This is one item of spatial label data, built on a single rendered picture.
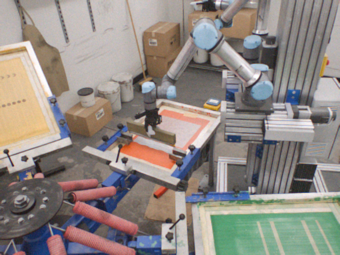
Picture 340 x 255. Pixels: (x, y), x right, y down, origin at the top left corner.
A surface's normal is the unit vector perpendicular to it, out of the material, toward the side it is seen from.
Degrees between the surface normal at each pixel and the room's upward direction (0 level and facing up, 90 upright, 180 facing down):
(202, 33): 86
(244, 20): 88
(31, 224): 0
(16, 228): 0
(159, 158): 0
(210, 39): 85
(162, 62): 89
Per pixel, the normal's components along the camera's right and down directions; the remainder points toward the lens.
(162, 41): -0.41, 0.54
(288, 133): -0.16, 0.58
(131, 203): -0.05, -0.82
